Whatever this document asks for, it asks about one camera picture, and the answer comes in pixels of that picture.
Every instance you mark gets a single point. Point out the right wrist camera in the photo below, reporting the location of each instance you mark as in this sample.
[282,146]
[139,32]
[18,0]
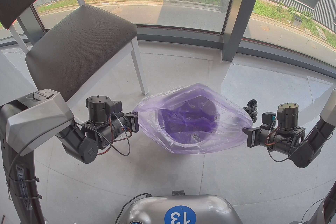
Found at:
[268,118]

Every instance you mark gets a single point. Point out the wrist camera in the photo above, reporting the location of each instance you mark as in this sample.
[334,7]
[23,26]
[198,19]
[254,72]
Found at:
[268,118]
[116,107]

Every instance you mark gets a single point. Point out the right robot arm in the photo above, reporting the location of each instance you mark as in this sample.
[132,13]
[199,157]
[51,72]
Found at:
[304,152]

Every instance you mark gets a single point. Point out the white trash bin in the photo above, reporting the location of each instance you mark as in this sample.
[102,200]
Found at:
[189,146]

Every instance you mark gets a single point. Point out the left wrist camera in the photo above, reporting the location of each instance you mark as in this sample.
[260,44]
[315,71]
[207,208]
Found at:
[116,107]

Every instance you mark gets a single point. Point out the black plastic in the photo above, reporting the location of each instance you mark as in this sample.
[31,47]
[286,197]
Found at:
[252,107]

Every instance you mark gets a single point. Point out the window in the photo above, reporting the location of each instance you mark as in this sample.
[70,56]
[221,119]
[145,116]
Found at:
[236,20]

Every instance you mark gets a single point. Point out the grey chair with white legs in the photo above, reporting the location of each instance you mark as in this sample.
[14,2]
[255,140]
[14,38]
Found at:
[78,47]

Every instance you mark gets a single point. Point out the purple plastic bag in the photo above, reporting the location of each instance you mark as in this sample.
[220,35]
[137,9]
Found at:
[231,118]

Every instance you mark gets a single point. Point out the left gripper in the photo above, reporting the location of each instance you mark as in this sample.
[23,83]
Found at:
[134,123]

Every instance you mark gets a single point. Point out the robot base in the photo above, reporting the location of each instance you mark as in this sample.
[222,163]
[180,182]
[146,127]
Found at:
[157,209]

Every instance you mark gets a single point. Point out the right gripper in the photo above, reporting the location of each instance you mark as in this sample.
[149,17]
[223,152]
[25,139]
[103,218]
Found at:
[251,137]

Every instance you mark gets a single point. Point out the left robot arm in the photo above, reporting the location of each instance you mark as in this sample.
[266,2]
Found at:
[39,118]

